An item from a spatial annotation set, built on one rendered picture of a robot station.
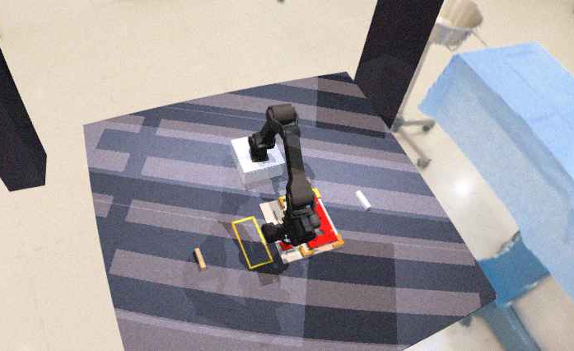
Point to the tan rectangular block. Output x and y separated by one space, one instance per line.
200 259

